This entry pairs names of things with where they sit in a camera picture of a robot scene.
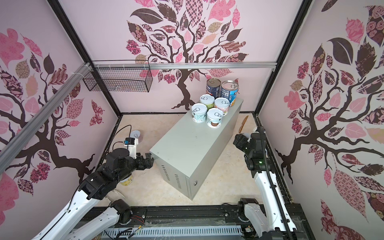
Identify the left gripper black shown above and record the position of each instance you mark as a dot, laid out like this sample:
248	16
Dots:
149	162

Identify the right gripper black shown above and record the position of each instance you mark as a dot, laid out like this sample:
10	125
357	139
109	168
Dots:
240	140

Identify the white small can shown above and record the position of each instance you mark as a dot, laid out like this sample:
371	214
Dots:
214	118

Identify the pink labelled can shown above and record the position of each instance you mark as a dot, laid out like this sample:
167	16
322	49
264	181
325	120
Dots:
222	104

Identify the large blue labelled can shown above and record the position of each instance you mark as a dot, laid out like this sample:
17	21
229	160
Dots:
229	90

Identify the green labelled small can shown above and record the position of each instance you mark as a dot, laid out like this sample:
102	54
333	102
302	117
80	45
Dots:
207	100

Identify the dark tomato can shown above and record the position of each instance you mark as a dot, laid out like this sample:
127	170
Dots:
213	87

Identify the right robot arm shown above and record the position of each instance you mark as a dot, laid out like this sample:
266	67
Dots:
272	221

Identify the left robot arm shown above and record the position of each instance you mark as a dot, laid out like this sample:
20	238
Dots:
119	165

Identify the yellow labelled can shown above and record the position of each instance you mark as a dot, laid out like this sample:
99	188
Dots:
127	181

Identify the pink small can left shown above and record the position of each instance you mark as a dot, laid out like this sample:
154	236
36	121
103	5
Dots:
137	135

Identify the grey metal cabinet box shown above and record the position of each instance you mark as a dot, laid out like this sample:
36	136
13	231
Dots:
186	154

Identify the metal tongs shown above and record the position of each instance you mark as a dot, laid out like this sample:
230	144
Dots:
115	195

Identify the wooden handled knife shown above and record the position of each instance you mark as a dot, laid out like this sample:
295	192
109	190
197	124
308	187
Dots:
243	124

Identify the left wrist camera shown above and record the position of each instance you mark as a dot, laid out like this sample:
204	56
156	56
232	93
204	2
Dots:
131	144

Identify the black base frame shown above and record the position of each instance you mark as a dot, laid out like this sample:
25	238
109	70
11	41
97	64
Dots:
189	216

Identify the aluminium rail back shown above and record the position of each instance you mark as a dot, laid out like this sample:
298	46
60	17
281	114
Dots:
171	66

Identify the aluminium rail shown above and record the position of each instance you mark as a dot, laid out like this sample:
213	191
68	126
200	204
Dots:
11	150
171	66

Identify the black wire basket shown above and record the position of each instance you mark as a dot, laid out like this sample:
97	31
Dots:
131	76

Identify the white vented cable duct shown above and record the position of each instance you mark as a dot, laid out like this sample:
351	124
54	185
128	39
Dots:
173	233

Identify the aluminium rail left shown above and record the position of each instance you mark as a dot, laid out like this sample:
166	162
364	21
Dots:
11	150

